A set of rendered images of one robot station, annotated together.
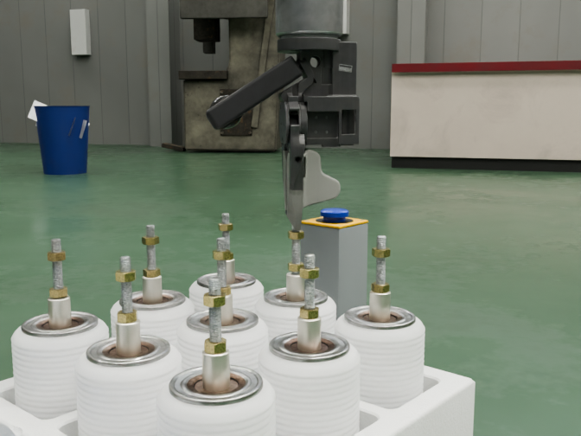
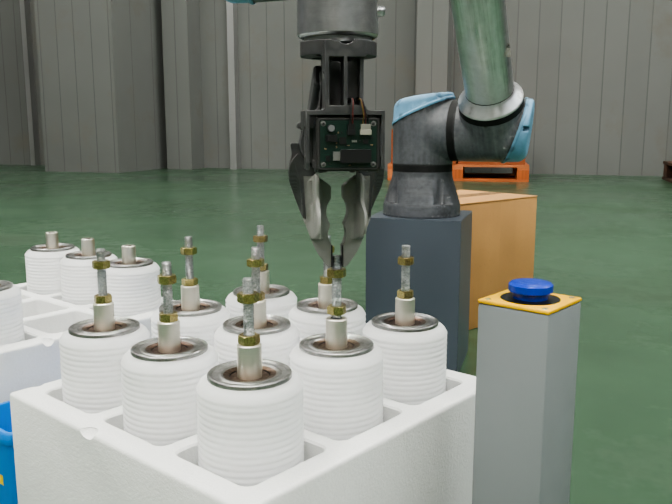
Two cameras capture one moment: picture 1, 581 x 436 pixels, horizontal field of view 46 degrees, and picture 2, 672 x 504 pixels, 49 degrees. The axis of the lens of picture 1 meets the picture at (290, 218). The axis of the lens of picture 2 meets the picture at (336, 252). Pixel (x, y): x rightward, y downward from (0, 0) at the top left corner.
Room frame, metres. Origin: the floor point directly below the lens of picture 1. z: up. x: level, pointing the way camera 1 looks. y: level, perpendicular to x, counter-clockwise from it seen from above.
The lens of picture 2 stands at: (0.78, -0.72, 0.47)
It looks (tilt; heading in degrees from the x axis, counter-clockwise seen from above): 10 degrees down; 90
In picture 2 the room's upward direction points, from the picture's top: straight up
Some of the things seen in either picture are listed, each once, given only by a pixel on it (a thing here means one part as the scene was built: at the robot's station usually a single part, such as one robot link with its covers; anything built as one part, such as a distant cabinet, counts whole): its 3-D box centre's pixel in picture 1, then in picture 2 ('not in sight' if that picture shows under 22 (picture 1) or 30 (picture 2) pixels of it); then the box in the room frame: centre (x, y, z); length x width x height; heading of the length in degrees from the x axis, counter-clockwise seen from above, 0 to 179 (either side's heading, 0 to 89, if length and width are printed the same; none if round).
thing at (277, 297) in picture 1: (296, 298); (336, 345); (0.78, -0.01, 0.25); 0.08 x 0.08 x 0.01
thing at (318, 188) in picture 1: (314, 190); (319, 222); (0.76, -0.03, 0.38); 0.06 x 0.03 x 0.09; 97
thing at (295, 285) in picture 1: (296, 287); (336, 333); (0.78, -0.01, 0.26); 0.02 x 0.02 x 0.03
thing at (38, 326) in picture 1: (60, 324); (261, 292); (0.68, 0.24, 0.25); 0.08 x 0.08 x 0.01
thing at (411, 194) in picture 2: not in sight; (421, 188); (0.94, 0.72, 0.35); 0.15 x 0.15 x 0.10
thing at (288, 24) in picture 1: (309, 22); (341, 20); (0.78, -0.02, 0.57); 0.08 x 0.08 x 0.05
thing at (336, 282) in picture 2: (296, 252); (336, 292); (0.78, -0.01, 0.31); 0.01 x 0.01 x 0.08
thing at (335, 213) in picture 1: (334, 216); (530, 292); (0.95, -0.06, 0.32); 0.04 x 0.04 x 0.02
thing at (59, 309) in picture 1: (60, 312); (261, 282); (0.68, 0.24, 0.26); 0.02 x 0.02 x 0.03
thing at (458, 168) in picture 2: not in sight; (458, 153); (1.89, 6.00, 0.22); 1.27 x 0.92 x 0.44; 163
